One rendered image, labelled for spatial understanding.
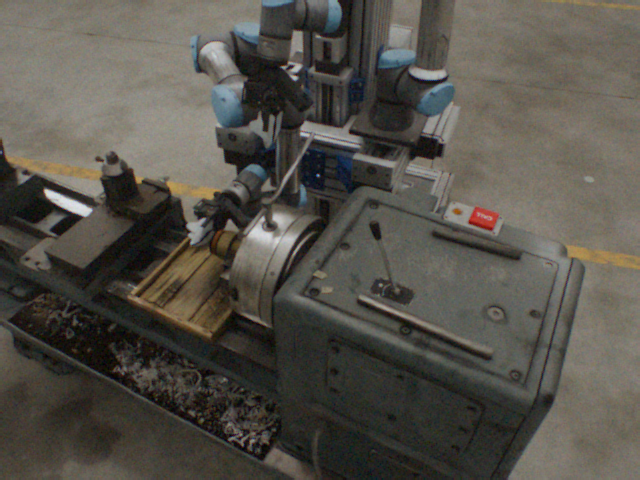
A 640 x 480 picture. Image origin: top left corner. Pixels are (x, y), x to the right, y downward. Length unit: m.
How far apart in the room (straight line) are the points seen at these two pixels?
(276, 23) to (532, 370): 0.87
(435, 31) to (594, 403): 1.79
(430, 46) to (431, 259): 0.62
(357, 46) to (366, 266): 0.94
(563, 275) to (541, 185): 2.44
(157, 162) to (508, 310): 2.91
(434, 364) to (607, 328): 2.00
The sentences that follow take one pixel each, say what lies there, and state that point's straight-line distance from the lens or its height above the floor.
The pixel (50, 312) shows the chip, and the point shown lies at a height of 0.55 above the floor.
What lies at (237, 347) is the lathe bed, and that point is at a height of 0.86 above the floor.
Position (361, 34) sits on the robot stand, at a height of 1.37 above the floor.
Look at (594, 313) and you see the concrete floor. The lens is 3.05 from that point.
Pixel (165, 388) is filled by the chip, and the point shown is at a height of 0.58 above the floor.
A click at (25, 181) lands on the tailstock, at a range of 2.19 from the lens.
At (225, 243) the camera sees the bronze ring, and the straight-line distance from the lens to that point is 1.47.
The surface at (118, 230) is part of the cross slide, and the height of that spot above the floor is 0.97.
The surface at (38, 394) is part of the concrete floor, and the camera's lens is 2.73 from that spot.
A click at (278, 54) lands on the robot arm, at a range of 1.27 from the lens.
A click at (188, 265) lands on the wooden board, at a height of 0.89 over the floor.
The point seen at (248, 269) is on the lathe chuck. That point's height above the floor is 1.18.
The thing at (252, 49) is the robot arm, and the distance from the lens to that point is 1.88.
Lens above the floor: 2.14
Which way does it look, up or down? 44 degrees down
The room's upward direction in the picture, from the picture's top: 1 degrees clockwise
